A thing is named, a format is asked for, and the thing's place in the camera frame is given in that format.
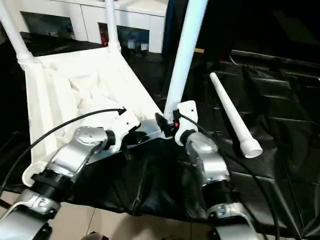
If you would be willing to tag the white plastic table leg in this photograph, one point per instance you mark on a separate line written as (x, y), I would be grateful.
(187, 50)
(230, 110)
(15, 37)
(111, 25)

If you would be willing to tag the white plastic table top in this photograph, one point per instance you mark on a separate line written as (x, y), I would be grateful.
(62, 100)

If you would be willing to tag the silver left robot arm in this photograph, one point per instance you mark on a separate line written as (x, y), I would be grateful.
(85, 140)

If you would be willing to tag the black table mat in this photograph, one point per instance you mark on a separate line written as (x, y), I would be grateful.
(150, 180)

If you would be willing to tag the small yellow tag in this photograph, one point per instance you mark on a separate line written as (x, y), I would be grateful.
(200, 50)

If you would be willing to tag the dark brown round object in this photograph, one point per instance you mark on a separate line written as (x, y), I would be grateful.
(93, 236)

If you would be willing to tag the black long bar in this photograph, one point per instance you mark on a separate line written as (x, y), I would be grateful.
(275, 58)

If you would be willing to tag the white glass-door cabinet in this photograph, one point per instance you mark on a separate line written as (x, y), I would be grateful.
(87, 15)

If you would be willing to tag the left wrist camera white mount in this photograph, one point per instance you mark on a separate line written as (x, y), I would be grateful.
(125, 122)

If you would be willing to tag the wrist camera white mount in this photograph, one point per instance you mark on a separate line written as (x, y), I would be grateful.
(125, 122)
(187, 112)

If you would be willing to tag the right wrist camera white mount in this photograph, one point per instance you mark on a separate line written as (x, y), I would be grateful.
(187, 112)

